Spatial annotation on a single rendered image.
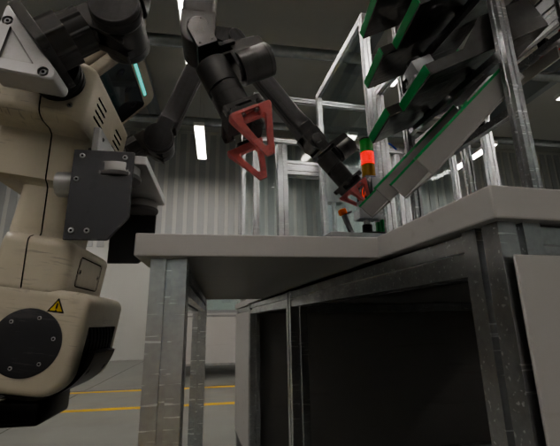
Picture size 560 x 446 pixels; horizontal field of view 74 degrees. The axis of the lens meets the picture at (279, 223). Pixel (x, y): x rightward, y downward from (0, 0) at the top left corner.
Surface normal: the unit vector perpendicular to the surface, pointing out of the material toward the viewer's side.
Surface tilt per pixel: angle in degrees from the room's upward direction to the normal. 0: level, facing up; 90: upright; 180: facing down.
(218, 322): 90
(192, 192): 90
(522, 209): 90
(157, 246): 90
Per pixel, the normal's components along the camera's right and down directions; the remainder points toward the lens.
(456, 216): -0.98, -0.04
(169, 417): 0.15, -0.26
